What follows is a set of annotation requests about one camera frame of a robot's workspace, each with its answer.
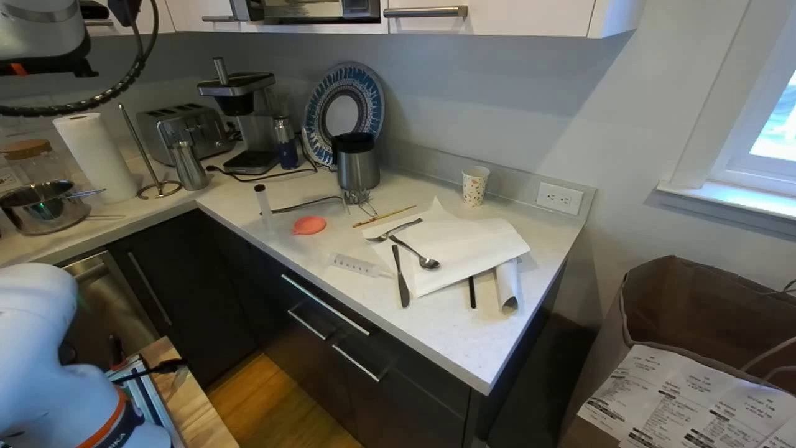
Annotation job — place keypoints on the white paper sheet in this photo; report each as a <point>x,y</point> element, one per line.
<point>462,245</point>

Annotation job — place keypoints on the brown paper bag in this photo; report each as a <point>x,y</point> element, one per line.
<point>704,307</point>

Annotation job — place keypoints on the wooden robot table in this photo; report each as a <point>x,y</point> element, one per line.
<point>195,406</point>

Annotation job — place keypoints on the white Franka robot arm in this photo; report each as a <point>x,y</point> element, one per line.
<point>40,350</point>

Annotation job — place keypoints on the white dotted paper cup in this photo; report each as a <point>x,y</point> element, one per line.
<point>476,188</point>

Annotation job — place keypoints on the white wall outlet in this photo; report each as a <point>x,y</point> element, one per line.
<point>559,198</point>

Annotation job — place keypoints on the clear plastic tube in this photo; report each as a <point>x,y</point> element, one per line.
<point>362,264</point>

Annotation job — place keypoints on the metal fork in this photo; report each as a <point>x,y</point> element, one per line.
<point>395,229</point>

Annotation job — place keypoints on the white upper cabinet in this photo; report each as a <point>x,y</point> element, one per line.
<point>531,16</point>

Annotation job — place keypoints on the rolled white paper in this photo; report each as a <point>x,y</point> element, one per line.
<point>493,286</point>

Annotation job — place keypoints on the wooden board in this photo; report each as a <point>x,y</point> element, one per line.
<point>26,147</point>

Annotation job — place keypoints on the white framed window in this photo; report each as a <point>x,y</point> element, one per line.
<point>747,177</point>

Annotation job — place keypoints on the metal table knife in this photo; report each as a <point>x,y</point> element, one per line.
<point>400,283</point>

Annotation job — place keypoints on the metal cup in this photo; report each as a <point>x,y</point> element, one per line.
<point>357,164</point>

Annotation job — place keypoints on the silver four slot toaster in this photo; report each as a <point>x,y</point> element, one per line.
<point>188,128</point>

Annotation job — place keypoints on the dark lower cabinet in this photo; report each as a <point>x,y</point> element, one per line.
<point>374,373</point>

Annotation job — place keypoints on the steel cooking pot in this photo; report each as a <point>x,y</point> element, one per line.
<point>44,207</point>

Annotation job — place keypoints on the black boom with orange clamps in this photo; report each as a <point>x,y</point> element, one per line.
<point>69,65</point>

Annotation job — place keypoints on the printed paper sheet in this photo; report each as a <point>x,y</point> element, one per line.
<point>687,398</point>

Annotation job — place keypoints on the pink round lid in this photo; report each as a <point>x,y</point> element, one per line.
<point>309,225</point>

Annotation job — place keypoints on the blue patterned decorative plate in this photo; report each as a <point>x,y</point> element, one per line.
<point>364,88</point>

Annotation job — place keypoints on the small blue bottle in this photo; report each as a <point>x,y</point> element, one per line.
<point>286,147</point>

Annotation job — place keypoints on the white paper towel roll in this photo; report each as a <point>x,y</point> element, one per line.
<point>95,152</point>

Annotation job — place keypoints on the metal spoon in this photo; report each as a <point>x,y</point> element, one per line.
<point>413,253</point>

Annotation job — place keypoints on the small bottle with black cap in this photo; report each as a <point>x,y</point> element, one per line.
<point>263,203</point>

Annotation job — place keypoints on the steel shaker bottle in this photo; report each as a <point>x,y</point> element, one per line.
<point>189,164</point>

